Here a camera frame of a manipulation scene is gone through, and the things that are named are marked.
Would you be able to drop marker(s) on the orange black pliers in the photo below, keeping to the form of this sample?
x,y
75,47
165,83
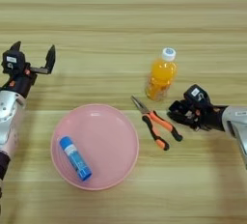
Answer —
x,y
157,126

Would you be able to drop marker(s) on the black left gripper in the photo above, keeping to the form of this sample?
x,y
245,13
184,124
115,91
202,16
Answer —
x,y
21,83

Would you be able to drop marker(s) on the orange juice bottle white cap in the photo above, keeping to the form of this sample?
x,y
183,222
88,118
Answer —
x,y
160,76

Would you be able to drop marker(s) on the blue glue stick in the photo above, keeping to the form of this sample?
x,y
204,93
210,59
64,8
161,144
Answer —
x,y
75,158

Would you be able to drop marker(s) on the pink round plate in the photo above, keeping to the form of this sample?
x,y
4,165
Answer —
x,y
106,144

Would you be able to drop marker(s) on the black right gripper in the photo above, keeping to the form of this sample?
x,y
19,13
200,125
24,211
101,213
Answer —
x,y
209,117

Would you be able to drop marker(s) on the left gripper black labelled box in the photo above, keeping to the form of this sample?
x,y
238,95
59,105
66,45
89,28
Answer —
x,y
13,61

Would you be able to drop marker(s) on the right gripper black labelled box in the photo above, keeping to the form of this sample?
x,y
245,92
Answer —
x,y
197,94

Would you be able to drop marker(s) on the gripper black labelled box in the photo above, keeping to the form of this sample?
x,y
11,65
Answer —
x,y
13,61
197,94

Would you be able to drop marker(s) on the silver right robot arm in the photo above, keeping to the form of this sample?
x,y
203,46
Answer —
x,y
238,121

